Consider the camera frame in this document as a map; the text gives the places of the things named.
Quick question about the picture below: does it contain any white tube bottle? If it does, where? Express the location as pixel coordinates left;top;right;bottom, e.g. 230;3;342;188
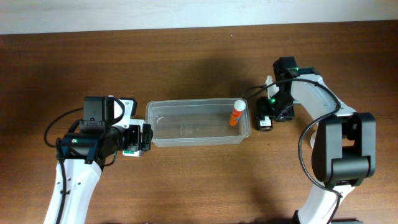
310;131;317;149

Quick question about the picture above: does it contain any small black white-capped bottle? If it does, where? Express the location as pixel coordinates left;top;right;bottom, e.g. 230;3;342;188
256;97;273;132

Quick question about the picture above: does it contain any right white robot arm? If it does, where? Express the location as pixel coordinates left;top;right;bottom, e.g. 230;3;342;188
257;57;376;224

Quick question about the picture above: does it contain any orange glue stick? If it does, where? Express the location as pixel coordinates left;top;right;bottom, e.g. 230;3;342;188
229;100;246;126

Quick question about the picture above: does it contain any clear plastic container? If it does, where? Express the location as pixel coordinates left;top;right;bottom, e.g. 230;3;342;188
146;98;251;147

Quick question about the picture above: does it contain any white green medicine box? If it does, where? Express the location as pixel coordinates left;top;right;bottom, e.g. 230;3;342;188
123;151;141;157

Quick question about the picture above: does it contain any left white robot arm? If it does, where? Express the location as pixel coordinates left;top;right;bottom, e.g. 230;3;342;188
44;120;153;223

